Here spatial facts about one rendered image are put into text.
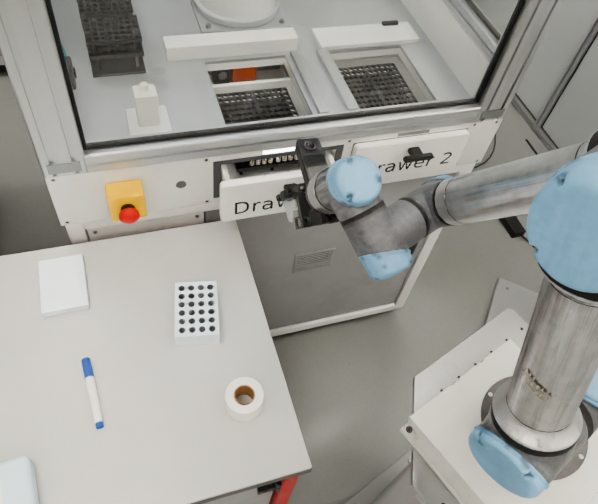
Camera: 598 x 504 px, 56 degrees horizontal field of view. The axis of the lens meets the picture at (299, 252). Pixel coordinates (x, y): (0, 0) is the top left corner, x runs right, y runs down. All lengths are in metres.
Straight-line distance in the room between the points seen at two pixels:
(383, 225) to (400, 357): 1.24
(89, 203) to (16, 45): 0.37
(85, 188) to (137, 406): 0.44
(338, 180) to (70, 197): 0.60
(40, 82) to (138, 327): 0.48
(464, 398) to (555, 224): 0.59
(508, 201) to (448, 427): 0.44
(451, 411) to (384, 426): 0.88
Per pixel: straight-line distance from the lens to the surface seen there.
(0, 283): 1.29
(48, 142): 1.12
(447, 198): 0.89
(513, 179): 0.80
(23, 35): 0.99
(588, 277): 0.58
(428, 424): 1.06
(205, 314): 1.13
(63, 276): 1.24
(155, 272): 1.23
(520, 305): 2.31
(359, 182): 0.83
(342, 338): 2.05
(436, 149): 1.39
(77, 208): 1.25
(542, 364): 0.73
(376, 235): 0.85
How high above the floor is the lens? 1.78
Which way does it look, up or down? 53 degrees down
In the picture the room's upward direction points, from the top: 11 degrees clockwise
